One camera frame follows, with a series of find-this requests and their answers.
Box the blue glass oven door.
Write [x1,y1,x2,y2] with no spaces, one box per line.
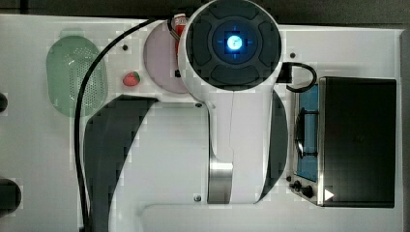
[295,85,319,182]

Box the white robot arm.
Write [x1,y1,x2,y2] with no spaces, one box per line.
[178,0,287,204]

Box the black oven knob upper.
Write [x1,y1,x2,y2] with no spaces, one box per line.
[289,181,302,191]

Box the black oven knob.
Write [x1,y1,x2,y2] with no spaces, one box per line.
[289,181,302,191]
[302,186,313,198]

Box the black oven knob lower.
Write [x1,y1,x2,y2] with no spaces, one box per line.
[302,186,313,198]

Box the black toaster oven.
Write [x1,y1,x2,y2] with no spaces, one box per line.
[287,76,396,208]

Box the pink round plate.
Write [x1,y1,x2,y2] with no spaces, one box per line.
[143,22,188,94]

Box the red toy strawberry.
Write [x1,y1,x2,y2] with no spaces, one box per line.
[123,72,140,87]

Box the red ketchup bottle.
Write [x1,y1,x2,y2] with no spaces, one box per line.
[168,14,188,54]

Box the green perforated colander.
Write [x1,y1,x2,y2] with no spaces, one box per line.
[46,35,108,118]

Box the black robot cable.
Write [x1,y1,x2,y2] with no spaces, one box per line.
[73,17,159,232]

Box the black cylinder post upper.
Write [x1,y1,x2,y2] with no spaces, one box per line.
[0,93,8,112]

